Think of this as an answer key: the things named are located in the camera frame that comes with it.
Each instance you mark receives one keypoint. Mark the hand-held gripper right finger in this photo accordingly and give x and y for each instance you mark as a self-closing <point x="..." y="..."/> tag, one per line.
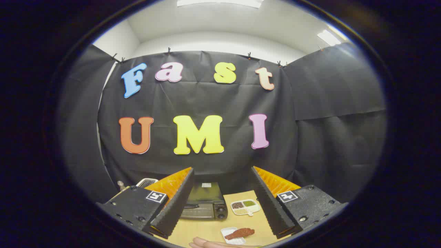
<point x="268" y="203"/>

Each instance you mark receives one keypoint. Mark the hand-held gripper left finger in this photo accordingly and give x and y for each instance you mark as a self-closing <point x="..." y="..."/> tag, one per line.
<point x="175" y="203"/>

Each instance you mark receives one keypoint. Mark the black toaster oven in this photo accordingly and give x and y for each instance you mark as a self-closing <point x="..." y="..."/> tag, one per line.
<point x="206" y="193"/>

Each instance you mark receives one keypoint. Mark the brown grilled meat slice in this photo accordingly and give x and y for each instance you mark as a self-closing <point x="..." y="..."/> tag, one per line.
<point x="241" y="233"/>

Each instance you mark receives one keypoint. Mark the white bread toaster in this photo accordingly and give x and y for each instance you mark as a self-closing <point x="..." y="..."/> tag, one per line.
<point x="146" y="182"/>

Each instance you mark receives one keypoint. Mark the white ribbed food tray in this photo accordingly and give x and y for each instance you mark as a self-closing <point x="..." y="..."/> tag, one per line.
<point x="227" y="231"/>

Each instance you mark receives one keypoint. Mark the white divided grain tray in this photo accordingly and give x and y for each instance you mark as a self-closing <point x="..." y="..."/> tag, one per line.
<point x="245" y="209"/>

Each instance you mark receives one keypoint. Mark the clear bottle orange label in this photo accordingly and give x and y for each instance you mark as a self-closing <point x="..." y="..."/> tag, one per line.
<point x="121" y="186"/>

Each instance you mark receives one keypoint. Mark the small ceiling light panel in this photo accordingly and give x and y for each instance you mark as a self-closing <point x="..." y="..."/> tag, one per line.
<point x="328" y="37"/>

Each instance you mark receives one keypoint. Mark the long ceiling light panel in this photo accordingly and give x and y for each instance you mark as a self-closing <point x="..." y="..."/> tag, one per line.
<point x="220" y="2"/>

